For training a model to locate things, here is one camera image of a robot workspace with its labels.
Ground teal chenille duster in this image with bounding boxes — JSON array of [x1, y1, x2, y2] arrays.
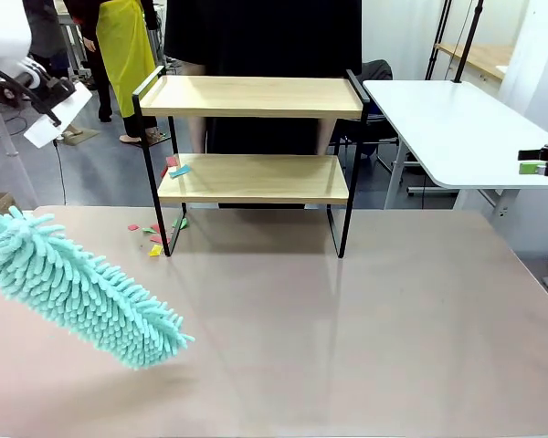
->
[[0, 203, 196, 371]]

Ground large white side table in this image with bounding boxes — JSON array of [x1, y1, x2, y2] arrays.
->
[[362, 79, 548, 212]]

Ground light wooden table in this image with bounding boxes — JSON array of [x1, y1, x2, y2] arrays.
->
[[433, 43, 517, 83]]

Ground black stand pole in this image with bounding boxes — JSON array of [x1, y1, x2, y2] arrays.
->
[[454, 0, 485, 85], [427, 0, 453, 81]]

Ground black office chair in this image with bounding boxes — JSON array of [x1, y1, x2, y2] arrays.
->
[[332, 60, 401, 175]]

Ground person in black clothes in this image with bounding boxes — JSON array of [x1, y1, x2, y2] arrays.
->
[[163, 0, 364, 210]]

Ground person in yellow apron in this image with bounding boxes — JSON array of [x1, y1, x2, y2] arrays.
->
[[63, 0, 160, 145]]

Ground brown floor mat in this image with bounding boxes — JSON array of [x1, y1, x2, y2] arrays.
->
[[58, 127, 102, 148]]

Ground person in grey top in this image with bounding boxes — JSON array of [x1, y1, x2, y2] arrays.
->
[[25, 0, 84, 138]]

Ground small white side table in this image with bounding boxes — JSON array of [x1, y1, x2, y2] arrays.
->
[[0, 89, 40, 209]]

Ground two-tier wooden black-frame shelf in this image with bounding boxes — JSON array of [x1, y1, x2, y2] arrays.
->
[[132, 67, 371, 260]]

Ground thin black hanging cable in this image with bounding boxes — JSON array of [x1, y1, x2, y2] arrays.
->
[[53, 139, 69, 206]]

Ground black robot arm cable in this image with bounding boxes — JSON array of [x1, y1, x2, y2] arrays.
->
[[0, 58, 63, 129]]

